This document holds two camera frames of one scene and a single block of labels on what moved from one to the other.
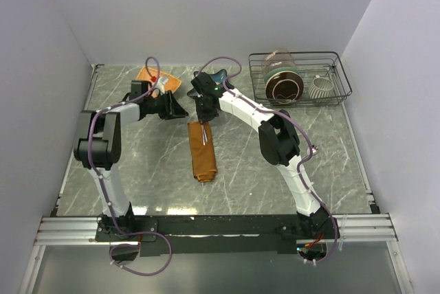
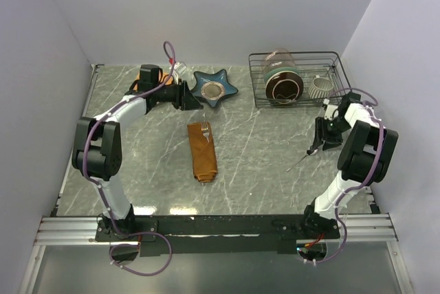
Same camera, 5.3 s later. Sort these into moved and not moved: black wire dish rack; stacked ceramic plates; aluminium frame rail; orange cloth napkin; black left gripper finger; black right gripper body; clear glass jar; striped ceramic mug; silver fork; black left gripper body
Moved: silver fork; black right gripper body; black left gripper finger; black left gripper body
Not moved: striped ceramic mug; orange cloth napkin; aluminium frame rail; stacked ceramic plates; clear glass jar; black wire dish rack
